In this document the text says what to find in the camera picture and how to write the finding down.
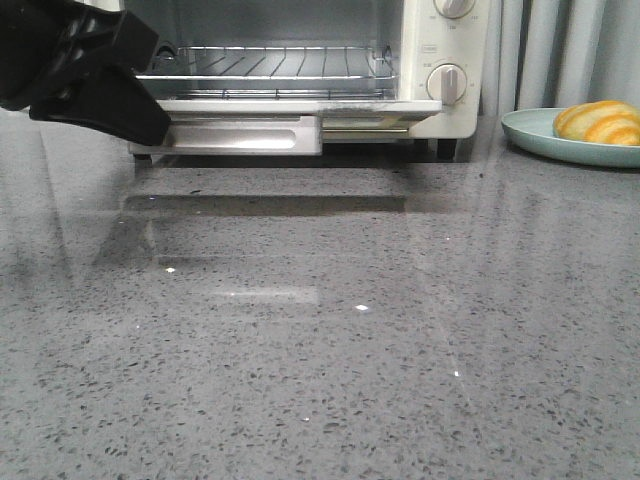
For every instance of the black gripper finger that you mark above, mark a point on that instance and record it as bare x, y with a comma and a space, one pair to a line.
96, 37
112, 101

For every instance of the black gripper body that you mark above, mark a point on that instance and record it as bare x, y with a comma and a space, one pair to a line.
47, 56

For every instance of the oven glass door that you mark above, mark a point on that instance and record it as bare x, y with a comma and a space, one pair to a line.
282, 127

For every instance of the golden croissant bread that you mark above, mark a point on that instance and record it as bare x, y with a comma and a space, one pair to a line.
605, 122

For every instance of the white Toshiba toaster oven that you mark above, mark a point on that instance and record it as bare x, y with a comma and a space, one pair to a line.
419, 38

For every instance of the lower oven control knob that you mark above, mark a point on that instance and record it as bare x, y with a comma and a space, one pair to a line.
447, 83

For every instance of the oven control knob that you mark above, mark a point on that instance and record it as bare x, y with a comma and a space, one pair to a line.
447, 83
453, 9

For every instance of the upper oven control knob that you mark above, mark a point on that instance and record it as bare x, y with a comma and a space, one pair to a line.
453, 9

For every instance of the teal green plate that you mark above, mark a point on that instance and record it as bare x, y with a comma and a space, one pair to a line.
532, 130

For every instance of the metal wire oven rack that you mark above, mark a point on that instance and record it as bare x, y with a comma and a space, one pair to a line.
272, 72

